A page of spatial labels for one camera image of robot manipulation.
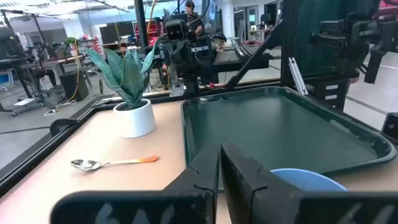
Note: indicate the pale blue round plate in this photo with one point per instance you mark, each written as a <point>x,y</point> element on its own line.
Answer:
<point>308,182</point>

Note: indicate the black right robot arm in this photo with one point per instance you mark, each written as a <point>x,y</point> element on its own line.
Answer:
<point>190,84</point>

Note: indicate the silver aluminium bar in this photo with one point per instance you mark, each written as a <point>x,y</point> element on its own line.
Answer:
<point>297,76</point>

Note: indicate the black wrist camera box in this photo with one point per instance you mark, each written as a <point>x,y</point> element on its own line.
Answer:
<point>175,30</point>

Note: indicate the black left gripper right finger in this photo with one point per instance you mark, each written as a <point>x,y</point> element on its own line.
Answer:
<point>255,199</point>

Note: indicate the green plant in white pot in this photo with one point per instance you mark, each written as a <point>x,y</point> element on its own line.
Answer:
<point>133,118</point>

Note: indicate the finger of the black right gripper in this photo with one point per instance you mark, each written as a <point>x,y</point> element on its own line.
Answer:
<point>173,49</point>
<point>182,49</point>

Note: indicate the person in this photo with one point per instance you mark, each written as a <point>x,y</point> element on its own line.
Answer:
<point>190,8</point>

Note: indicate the black desk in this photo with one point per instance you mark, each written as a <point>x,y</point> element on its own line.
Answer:
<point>230,60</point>

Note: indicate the black monitor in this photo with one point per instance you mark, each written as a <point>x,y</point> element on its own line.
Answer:
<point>116,32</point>

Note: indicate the black table-level camera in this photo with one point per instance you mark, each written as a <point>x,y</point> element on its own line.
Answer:
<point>390,127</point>

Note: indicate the black workbench with rod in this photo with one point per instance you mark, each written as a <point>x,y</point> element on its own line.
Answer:
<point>28,65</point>

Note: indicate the dark green board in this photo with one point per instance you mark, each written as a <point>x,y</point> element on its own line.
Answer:
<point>320,25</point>

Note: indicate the black keyboard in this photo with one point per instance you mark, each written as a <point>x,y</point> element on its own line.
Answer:
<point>248,49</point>

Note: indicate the black drawer cabinet with labels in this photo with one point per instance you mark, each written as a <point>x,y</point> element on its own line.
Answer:
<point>329,91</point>

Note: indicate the dark green plastic tray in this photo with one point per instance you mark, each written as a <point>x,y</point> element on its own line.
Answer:
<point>280,130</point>

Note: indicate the black aluminium table frame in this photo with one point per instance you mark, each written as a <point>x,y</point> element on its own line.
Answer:
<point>31,158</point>

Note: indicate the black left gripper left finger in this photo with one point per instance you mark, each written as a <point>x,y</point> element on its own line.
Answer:
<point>186,205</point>

